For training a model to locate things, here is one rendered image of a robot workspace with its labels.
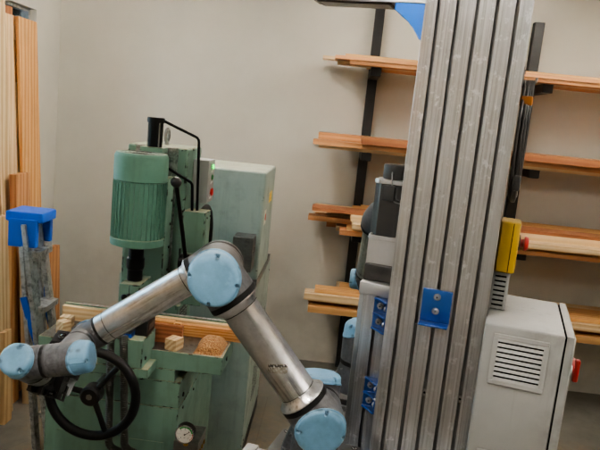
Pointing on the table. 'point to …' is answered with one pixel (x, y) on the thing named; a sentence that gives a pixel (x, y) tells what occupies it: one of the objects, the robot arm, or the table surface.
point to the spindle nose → (135, 264)
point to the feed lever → (179, 219)
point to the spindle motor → (138, 199)
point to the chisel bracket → (133, 286)
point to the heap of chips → (212, 345)
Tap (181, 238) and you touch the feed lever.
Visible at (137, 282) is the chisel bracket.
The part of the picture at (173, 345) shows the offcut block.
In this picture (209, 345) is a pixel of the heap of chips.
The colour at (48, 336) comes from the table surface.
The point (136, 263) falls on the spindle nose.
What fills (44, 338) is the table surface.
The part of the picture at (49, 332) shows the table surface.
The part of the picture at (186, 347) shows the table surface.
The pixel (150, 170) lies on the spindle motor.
